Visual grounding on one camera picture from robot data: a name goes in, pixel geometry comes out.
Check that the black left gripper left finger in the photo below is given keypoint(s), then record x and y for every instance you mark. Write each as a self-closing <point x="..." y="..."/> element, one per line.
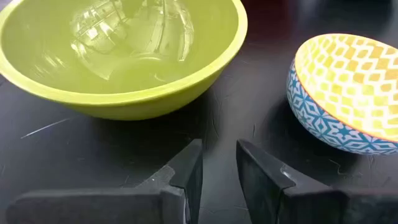
<point x="130" y="202"/>

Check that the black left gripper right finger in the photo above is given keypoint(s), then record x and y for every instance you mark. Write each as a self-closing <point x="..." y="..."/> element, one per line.
<point x="295" y="199"/>

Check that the yellow checkered blue patterned bowl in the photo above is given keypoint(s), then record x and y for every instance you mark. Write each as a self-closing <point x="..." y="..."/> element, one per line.
<point x="348" y="93"/>

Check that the large lime green bowl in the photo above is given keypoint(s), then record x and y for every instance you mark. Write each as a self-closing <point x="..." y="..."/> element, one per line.
<point x="124" y="62"/>

